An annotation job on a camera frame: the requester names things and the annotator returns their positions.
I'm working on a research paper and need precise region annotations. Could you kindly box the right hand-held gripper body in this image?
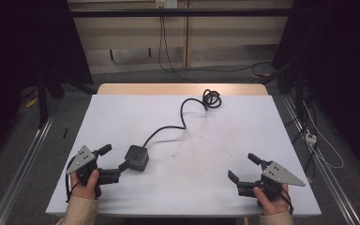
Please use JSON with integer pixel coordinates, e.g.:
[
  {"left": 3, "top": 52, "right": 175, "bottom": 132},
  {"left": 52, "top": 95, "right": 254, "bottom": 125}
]
[{"left": 236, "top": 159, "right": 307, "bottom": 202}]

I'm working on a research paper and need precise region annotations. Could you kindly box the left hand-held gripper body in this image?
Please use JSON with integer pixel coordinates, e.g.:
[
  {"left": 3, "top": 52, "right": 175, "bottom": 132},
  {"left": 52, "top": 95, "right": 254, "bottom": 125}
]
[{"left": 66, "top": 144, "right": 122, "bottom": 199}]

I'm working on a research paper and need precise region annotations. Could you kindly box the black cube power socket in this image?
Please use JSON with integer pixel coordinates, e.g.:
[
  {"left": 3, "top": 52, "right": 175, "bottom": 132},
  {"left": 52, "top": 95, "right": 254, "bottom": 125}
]
[{"left": 124, "top": 144, "right": 150, "bottom": 173}]

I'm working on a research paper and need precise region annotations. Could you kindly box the person's right hand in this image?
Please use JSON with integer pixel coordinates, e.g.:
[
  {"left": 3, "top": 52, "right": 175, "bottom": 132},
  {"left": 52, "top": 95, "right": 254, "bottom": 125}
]
[{"left": 252, "top": 183, "right": 293, "bottom": 217}]

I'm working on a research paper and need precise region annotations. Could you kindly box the person's left hand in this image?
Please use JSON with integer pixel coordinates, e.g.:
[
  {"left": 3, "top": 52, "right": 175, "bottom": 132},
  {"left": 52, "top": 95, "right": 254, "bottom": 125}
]
[{"left": 69, "top": 170, "right": 100, "bottom": 201}]

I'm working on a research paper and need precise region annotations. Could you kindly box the white floor power strip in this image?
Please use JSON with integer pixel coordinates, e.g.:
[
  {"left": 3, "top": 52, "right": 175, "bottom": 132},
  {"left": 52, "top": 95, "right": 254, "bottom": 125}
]
[{"left": 304, "top": 131, "right": 319, "bottom": 147}]

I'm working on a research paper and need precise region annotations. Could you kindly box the black metal stand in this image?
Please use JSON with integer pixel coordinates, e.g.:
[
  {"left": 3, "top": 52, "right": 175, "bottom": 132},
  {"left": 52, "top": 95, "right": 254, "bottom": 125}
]
[{"left": 37, "top": 72, "right": 51, "bottom": 129}]

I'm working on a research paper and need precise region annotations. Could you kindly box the black curtain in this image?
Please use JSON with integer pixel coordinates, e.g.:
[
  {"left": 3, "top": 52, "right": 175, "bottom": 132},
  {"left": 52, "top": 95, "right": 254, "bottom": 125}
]
[
  {"left": 0, "top": 0, "right": 94, "bottom": 163},
  {"left": 271, "top": 0, "right": 360, "bottom": 172}
]

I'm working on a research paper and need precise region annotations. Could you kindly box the black horizontal metal bar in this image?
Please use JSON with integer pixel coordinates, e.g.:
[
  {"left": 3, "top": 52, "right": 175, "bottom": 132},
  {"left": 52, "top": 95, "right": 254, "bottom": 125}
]
[{"left": 69, "top": 8, "right": 294, "bottom": 19}]

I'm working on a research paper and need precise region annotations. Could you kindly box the right hand-held gripper black cable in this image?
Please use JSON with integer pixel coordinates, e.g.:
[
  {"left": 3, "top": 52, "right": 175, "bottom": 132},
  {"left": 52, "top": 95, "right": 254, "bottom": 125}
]
[{"left": 270, "top": 183, "right": 294, "bottom": 216}]

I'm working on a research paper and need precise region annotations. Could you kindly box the hand-held gripper black cable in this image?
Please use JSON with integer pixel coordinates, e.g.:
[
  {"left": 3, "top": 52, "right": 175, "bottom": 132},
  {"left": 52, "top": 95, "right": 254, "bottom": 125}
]
[
  {"left": 65, "top": 156, "right": 82, "bottom": 203},
  {"left": 270, "top": 183, "right": 294, "bottom": 216}
]

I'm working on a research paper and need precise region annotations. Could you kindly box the left hand-held gripper black cable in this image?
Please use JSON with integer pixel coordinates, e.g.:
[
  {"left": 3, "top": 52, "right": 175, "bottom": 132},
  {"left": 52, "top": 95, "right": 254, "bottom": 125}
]
[{"left": 65, "top": 156, "right": 82, "bottom": 203}]

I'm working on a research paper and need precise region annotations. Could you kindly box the aluminium floor rail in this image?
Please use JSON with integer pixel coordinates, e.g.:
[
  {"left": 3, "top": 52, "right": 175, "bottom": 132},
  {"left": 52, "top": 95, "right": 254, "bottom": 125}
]
[
  {"left": 281, "top": 94, "right": 360, "bottom": 225},
  {"left": 0, "top": 114, "right": 56, "bottom": 225}
]

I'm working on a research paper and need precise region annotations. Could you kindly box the white floor cable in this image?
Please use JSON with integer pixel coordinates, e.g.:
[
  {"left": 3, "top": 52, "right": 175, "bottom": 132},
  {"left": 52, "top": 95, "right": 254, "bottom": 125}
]
[{"left": 302, "top": 101, "right": 345, "bottom": 171}]

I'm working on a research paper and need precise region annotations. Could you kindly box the black power socket cable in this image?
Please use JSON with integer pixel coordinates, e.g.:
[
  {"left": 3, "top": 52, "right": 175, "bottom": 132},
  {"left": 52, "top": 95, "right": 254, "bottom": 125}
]
[{"left": 142, "top": 88, "right": 223, "bottom": 148}]

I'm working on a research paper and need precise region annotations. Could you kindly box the black floor cable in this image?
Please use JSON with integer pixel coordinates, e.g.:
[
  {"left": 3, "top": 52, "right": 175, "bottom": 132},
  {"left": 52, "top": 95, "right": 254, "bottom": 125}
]
[{"left": 196, "top": 61, "right": 274, "bottom": 75}]

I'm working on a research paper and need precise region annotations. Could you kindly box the black hanging wall cable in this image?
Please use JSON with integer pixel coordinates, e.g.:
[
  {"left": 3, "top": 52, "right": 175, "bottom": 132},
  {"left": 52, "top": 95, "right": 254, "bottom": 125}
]
[{"left": 157, "top": 15, "right": 198, "bottom": 83}]

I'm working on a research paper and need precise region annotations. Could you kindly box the white wall socket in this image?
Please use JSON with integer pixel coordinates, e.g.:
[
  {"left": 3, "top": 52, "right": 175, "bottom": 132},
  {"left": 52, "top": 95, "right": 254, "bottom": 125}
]
[{"left": 155, "top": 0, "right": 179, "bottom": 9}]

